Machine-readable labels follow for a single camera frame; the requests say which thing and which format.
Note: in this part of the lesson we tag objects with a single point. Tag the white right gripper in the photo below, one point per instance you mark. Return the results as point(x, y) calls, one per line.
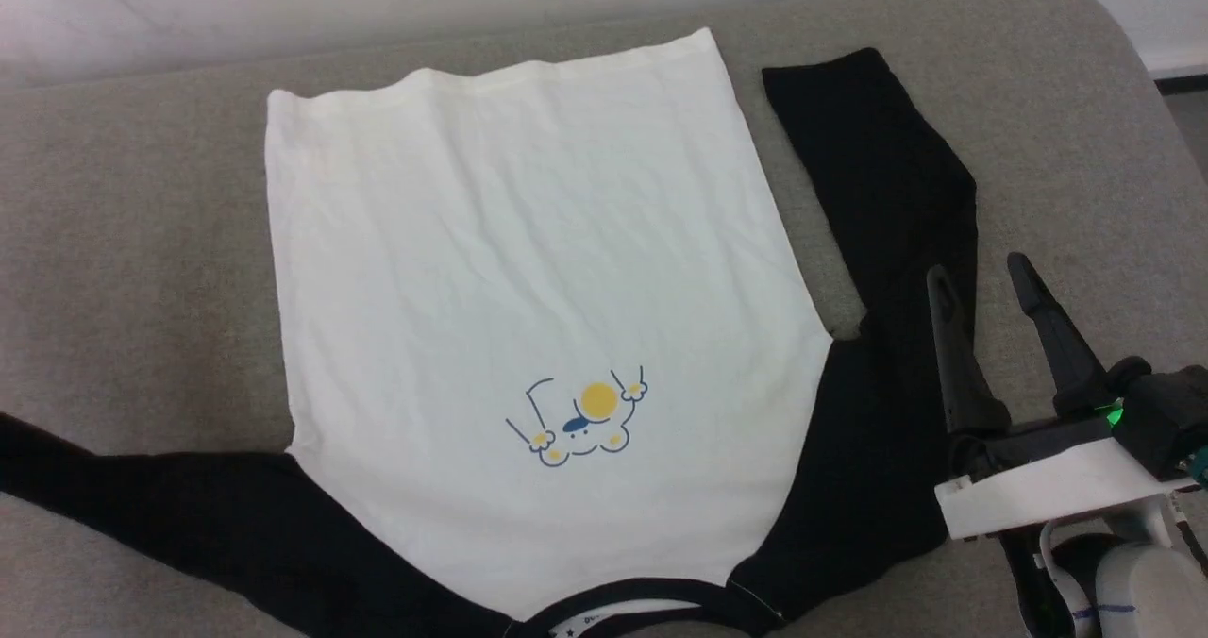
point(1048, 487)

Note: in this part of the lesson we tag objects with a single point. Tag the cream and black raglan shirt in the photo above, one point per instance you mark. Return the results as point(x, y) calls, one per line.
point(528, 270)

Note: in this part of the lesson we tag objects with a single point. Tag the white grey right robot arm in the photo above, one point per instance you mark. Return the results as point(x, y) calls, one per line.
point(1142, 591)

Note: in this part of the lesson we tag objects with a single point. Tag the grey fabric sofa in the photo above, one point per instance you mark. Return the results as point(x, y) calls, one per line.
point(142, 270)

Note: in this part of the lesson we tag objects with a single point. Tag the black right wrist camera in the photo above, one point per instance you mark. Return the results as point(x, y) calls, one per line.
point(1166, 416)

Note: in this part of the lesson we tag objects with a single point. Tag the white wall baseboard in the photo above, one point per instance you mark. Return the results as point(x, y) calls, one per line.
point(1180, 60)

